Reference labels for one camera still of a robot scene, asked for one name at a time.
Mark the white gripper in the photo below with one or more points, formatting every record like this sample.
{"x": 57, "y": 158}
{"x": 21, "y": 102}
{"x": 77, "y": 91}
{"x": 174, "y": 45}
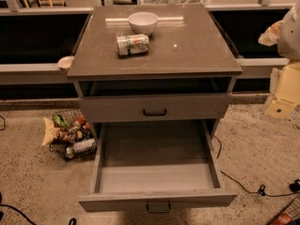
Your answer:
{"x": 291, "y": 37}

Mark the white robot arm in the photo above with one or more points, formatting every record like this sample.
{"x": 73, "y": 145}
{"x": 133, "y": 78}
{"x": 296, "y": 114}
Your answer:
{"x": 288, "y": 45}

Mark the closed grey upper drawer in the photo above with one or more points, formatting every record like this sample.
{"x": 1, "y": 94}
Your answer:
{"x": 153, "y": 108}

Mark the grey drawer cabinet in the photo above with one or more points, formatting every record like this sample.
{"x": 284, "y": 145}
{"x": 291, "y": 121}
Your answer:
{"x": 187, "y": 55}

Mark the open grey lower drawer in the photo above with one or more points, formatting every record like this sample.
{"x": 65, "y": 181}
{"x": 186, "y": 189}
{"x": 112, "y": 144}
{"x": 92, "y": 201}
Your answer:
{"x": 155, "y": 166}

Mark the white bowl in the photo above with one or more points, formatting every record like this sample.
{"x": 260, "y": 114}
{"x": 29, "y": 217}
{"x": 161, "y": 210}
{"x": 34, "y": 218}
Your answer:
{"x": 143, "y": 22}

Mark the small round beige disc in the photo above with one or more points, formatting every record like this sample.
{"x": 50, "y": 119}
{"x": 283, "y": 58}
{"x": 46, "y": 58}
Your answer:
{"x": 65, "y": 62}

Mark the yellow chip bag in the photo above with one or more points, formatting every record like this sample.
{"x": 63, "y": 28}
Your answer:
{"x": 51, "y": 131}

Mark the wire basket bottom right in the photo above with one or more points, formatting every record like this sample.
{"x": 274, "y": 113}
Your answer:
{"x": 290, "y": 215}

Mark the wire basket with snacks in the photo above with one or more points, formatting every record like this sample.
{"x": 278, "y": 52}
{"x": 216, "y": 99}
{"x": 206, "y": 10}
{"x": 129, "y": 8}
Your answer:
{"x": 75, "y": 139}

